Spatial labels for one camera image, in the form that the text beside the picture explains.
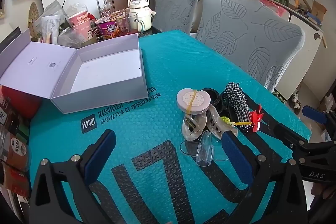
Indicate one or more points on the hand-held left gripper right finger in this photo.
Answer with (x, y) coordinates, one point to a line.
(236, 157)

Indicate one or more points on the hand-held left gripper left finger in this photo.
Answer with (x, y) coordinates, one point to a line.
(101, 150)

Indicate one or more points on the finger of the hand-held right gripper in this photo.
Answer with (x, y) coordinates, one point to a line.
(313, 113)
(286, 132)

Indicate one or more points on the clear bow hair clip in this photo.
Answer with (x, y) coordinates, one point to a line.
(204, 150)

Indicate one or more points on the red fan hair clip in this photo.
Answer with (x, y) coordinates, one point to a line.
(256, 117)

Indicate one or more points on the beige claw hair clip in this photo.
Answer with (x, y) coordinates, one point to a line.
(215, 119)

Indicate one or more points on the gingham bow hair clip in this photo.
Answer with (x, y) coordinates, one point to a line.
(236, 100)

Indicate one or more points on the black round hair band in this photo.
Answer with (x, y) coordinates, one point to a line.
(214, 96)

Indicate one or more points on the lavender gift box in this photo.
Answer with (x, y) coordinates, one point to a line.
(105, 71)

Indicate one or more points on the person's right hand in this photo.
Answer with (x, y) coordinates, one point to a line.
(325, 195)

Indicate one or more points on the pink round compact mirror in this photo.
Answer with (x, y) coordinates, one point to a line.
(193, 100)

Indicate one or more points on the red container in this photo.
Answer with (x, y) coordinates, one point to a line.
(21, 103)

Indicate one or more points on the cardboard box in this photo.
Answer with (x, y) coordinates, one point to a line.
(319, 11)

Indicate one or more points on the grey leaf chair cover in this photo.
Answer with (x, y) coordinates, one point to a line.
(249, 29)
(173, 8)

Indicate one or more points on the red plastic bag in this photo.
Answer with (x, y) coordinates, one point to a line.
(273, 6)

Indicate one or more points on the clear bag with contents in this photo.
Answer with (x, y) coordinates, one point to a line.
(68, 37)

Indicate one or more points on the pink panda paper cup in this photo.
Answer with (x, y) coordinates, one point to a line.
(84, 31)

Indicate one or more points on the purple instant noodle bowl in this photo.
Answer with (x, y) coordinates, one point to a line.
(110, 28)

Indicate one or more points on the glass mug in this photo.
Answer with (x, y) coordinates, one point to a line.
(126, 24)

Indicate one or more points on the red snack wrapper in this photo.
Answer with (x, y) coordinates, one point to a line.
(90, 16)

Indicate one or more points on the printed paper leaflet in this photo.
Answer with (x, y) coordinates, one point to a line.
(51, 23)

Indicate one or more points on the crinkled clear plastic bag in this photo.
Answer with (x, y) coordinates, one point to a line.
(77, 7)

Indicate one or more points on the grey foil pouch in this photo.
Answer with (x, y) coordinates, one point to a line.
(52, 10)

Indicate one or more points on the woven straw hat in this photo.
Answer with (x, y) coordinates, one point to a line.
(33, 16)

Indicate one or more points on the white kettle pot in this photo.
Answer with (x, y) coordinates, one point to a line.
(139, 5)

